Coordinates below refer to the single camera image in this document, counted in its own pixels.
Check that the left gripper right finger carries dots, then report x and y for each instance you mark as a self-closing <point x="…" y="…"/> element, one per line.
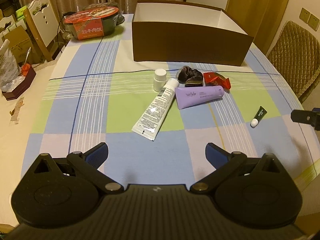
<point x="225" y="164"/>

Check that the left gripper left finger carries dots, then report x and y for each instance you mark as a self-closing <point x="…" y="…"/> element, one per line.
<point x="87" y="164"/>

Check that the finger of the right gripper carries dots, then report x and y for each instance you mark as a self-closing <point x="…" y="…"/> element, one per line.
<point x="301" y="116"/>

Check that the small green sample tube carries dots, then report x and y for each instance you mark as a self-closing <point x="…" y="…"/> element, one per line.
<point x="258" y="116"/>

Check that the white cream tube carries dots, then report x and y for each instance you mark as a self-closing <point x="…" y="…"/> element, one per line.
<point x="152" y="119"/>

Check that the purple lotion tube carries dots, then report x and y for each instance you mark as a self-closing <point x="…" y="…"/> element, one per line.
<point x="192" y="96"/>

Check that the red snack packet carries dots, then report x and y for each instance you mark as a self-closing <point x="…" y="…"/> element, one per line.
<point x="215" y="79"/>

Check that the dark velvet scrunchie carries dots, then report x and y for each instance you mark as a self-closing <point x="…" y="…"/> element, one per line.
<point x="190" y="77"/>

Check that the small white pill bottle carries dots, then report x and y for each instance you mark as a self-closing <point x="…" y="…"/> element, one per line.
<point x="159" y="79"/>

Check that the quilted tan chair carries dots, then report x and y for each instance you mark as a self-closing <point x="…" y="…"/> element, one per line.
<point x="296" y="57"/>

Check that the dark red tissue box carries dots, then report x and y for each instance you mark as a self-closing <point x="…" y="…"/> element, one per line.
<point x="22" y="87"/>

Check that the white plastic bag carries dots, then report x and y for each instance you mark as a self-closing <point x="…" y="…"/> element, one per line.
<point x="9" y="67"/>

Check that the cardboard carton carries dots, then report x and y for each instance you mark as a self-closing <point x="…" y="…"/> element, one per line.
<point x="20" y="43"/>

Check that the red instant rice bowl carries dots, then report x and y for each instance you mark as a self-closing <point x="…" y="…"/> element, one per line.
<point x="92" y="23"/>

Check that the brown cardboard storage box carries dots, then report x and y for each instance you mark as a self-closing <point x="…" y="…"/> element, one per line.
<point x="168" y="31"/>

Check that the black bowl with label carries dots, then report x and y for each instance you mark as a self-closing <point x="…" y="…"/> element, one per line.
<point x="120" y="19"/>

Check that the white carved chair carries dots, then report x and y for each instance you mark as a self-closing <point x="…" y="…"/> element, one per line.
<point x="40" y="22"/>

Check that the wall power sockets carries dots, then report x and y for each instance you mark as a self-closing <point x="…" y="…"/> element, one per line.
<point x="311" y="20"/>

